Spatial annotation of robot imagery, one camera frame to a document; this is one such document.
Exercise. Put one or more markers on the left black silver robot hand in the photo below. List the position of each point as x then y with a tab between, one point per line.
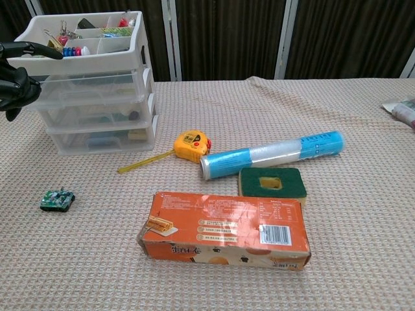
19	87

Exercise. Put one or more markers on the clear plastic drawer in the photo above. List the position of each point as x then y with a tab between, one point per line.
74	144
97	118
87	90

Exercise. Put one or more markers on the small green circuit board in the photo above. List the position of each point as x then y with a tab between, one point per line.
56	199

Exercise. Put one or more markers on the white plastic drawer organizer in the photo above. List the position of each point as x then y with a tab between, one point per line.
97	63

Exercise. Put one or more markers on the gold binder clip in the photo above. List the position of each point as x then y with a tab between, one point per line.
52	42

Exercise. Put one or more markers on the row of coloured clips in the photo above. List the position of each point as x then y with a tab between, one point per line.
74	52

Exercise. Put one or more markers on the blue green packet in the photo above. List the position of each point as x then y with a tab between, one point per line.
116	31

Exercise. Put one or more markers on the red white keyring charm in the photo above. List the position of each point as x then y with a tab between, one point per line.
123	22

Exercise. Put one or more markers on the yellow tape measure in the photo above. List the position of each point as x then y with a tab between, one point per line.
189	145

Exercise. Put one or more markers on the orange snack carton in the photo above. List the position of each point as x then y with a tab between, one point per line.
227	223

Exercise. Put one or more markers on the blue plastic wrap roll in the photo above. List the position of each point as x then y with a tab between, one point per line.
272	154

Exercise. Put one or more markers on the green yellow sponge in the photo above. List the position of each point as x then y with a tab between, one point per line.
291	183

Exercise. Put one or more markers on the beige woven tablecloth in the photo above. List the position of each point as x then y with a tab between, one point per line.
324	226

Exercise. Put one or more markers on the floral tissue pack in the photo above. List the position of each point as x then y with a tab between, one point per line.
403	111

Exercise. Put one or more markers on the silver partition frame post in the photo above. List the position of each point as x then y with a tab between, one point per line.
172	39
408	64
34	8
285	39

